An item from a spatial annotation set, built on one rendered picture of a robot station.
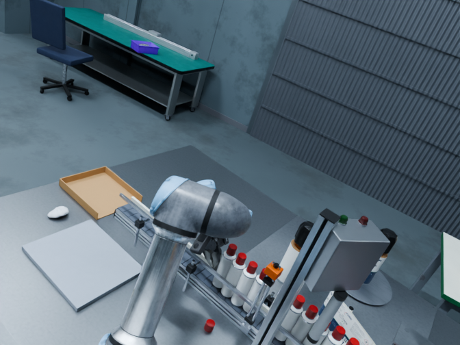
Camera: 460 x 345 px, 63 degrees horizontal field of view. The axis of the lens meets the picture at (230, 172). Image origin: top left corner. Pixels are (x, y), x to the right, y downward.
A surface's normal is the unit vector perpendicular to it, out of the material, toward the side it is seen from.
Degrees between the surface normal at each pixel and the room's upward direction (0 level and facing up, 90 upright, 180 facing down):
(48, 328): 0
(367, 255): 90
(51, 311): 0
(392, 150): 90
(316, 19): 90
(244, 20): 90
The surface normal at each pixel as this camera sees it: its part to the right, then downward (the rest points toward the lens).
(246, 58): -0.47, 0.32
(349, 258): 0.28, 0.55
